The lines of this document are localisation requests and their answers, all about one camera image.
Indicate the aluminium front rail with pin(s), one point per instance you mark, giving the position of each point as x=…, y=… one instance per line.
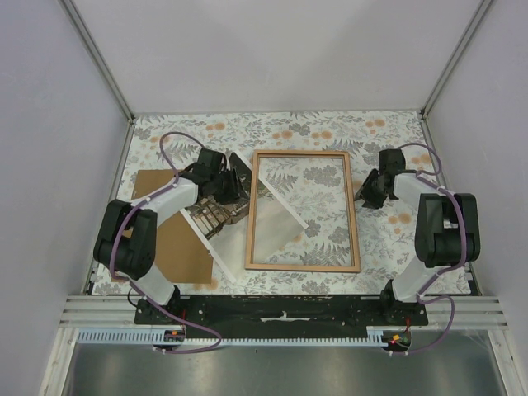
x=471, y=313

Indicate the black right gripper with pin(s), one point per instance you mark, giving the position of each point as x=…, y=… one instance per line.
x=364, y=192

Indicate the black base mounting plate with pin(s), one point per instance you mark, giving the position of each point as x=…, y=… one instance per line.
x=296, y=315

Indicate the right aluminium corner post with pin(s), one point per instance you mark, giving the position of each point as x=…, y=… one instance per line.
x=457, y=54

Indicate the left aluminium corner post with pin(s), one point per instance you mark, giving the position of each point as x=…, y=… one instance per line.
x=97, y=57

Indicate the brown cardboard backing board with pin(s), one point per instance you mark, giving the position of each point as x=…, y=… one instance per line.
x=180, y=254

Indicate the printed pier photo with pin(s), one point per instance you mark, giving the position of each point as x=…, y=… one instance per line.
x=223, y=229

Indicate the wooden picture frame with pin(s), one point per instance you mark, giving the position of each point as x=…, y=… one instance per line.
x=302, y=215

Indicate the white slotted cable duct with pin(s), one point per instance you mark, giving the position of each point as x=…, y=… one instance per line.
x=169, y=337

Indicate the floral patterned table mat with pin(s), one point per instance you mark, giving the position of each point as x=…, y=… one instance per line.
x=386, y=236

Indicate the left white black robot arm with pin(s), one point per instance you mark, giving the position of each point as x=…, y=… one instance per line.
x=126, y=240

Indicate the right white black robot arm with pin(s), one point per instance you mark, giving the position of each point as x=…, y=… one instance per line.
x=447, y=227

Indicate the aluminium corner post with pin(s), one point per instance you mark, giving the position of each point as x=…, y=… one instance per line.
x=457, y=54
x=97, y=57

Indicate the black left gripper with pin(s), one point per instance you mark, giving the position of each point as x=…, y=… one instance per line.
x=233, y=194

